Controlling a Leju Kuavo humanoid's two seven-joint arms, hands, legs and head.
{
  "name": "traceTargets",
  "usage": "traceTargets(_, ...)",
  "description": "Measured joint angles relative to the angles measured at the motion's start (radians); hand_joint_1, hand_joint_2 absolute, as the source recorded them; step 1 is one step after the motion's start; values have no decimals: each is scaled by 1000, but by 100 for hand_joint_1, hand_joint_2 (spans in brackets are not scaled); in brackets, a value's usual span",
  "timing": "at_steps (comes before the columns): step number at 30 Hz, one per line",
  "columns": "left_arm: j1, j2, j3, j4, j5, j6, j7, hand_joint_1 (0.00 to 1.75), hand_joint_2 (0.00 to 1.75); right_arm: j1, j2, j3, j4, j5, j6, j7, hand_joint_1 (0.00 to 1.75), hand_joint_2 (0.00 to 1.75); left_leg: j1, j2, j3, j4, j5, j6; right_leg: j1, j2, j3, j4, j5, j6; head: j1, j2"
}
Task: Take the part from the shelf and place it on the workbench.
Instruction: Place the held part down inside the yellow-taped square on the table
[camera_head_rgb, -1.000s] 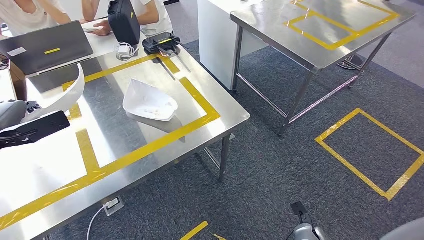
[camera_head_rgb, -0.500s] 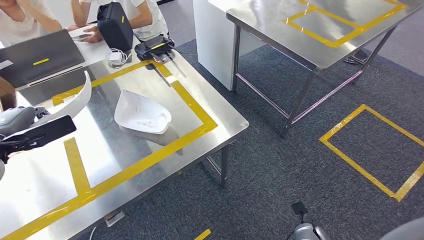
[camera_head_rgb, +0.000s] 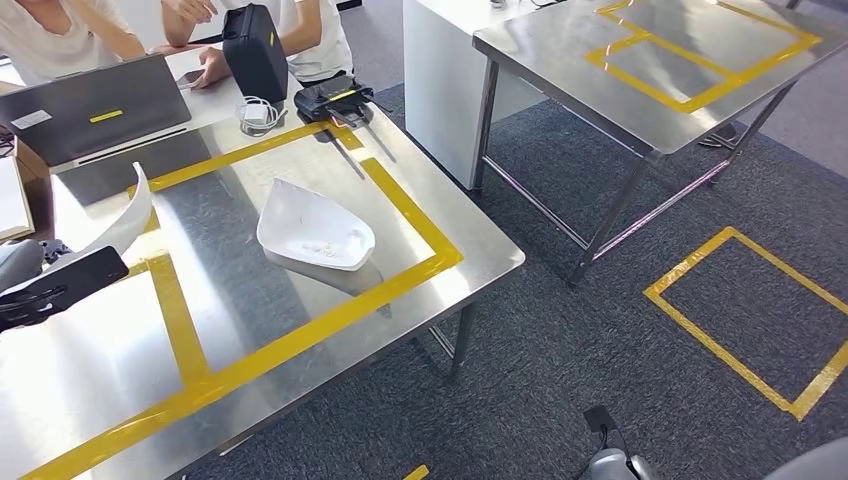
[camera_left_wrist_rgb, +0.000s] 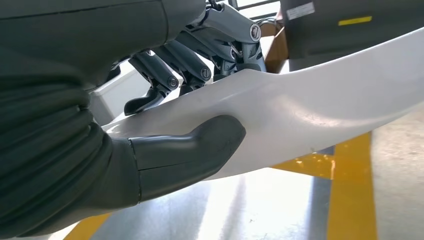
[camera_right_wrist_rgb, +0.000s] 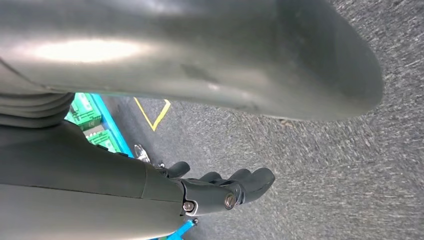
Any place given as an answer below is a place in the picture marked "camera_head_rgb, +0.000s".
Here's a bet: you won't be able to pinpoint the white cabinet block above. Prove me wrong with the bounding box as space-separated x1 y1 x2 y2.
402 0 551 193

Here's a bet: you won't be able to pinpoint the grey laptop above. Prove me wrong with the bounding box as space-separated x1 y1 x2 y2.
0 52 194 177

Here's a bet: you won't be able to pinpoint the brown cardboard box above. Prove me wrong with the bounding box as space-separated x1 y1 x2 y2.
13 135 56 243

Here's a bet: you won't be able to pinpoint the person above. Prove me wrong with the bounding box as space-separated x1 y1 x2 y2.
160 0 356 91
0 0 148 87

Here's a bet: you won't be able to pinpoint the person's right hand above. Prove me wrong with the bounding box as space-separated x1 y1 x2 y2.
160 0 220 26

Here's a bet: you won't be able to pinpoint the white workbench chrome legs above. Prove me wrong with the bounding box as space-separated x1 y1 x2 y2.
0 99 527 480

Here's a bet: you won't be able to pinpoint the stainless steel workbench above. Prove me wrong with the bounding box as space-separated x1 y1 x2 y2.
471 0 848 287

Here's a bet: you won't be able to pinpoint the person's left hand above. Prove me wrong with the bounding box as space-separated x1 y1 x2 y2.
190 46 234 91

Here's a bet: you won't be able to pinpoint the white charger with cable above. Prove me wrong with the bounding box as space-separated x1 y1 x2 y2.
234 95 290 139

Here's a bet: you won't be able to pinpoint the black device with cables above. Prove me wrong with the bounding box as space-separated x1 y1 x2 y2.
293 74 399 181

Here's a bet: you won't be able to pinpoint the flat white box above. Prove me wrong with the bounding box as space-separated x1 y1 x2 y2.
0 155 36 243

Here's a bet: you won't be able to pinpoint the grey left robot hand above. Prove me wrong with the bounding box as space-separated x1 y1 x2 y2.
0 238 73 296

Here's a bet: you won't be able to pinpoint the black zipped case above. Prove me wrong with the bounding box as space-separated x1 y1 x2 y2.
221 2 291 106

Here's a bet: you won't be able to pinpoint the white curved car part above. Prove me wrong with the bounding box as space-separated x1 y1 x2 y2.
0 162 154 297

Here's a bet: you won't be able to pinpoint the yellow workbench tape rectangle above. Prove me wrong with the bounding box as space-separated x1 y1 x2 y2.
582 0 824 116
127 119 464 399

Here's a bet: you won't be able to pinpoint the white triangular car part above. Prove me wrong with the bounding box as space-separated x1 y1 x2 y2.
256 176 378 274

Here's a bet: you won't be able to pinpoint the silver round stanchion base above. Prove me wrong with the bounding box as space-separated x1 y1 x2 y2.
697 122 742 151

